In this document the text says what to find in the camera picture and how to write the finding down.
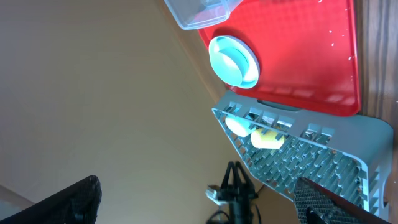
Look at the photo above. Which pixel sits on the yellow plastic cup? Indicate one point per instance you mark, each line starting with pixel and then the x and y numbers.
pixel 266 140

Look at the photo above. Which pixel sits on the grey plastic dishwasher rack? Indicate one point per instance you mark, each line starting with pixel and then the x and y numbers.
pixel 349 156

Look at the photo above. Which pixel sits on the light blue plate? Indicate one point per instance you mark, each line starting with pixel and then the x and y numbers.
pixel 252 76

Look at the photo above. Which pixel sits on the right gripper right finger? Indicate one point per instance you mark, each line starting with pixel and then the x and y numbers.
pixel 317 205

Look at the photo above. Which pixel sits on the light blue bowl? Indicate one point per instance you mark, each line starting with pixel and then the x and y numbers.
pixel 240 126

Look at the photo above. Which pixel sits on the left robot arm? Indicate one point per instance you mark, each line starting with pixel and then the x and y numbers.
pixel 234 197

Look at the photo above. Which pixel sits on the clear plastic bin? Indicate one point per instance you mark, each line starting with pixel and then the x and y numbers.
pixel 198 14

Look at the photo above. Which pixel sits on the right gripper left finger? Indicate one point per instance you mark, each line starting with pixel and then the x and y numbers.
pixel 76 204

